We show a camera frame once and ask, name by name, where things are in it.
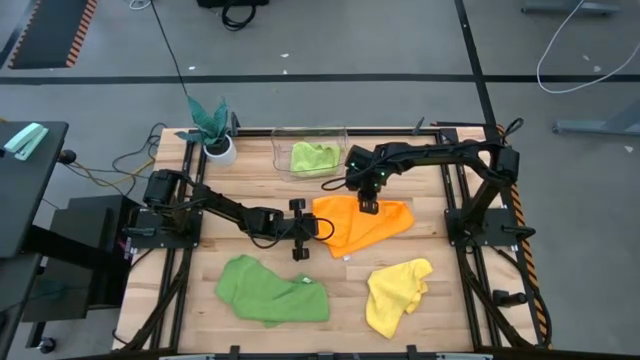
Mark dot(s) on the grey desk foot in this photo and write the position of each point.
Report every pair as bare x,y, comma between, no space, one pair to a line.
565,7
600,126

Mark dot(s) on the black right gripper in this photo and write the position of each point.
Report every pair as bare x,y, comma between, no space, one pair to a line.
367,170

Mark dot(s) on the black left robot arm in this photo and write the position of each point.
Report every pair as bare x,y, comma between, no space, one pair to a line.
225,207

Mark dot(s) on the orange microfiber towel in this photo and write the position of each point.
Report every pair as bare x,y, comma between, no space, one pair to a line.
360,230

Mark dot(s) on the clear plastic bin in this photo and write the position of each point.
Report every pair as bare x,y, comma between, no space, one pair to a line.
280,150

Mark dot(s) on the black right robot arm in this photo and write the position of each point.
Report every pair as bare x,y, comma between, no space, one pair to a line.
440,150

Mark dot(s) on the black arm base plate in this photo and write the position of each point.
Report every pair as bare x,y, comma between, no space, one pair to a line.
155,241
500,220

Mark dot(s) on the black caster wheel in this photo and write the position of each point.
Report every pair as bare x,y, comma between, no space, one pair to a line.
47,345

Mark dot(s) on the black aluminium table frame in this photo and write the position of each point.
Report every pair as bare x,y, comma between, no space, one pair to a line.
390,132

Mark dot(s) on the black orange-striped floor mat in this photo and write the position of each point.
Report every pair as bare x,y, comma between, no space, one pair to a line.
50,35

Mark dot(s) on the light green microfiber towel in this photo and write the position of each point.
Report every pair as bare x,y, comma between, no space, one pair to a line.
312,159

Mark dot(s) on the black camera post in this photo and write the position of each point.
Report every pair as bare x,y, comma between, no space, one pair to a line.
419,126
234,125

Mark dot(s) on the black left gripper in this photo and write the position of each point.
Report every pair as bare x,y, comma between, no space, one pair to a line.
300,227

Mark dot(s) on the orange black hazard tape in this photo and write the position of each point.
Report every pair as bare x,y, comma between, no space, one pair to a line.
520,215

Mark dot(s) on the black side desk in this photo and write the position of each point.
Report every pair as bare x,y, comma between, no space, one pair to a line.
25,200

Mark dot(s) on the black desk knob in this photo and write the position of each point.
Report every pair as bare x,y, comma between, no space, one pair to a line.
66,156

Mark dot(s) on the artificial plant in white pot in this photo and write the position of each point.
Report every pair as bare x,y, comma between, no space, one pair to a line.
220,152

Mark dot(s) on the yellow microfiber towel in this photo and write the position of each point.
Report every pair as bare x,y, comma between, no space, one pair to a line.
392,300

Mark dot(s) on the black cabinet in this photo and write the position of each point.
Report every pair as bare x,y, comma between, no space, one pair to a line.
85,240

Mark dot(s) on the dark green microfiber towel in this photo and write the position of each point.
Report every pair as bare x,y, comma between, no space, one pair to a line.
270,295

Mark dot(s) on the black clamp knob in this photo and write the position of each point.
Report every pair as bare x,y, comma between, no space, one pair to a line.
507,298

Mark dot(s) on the mint green stapler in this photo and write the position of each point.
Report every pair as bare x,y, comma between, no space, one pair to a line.
25,141

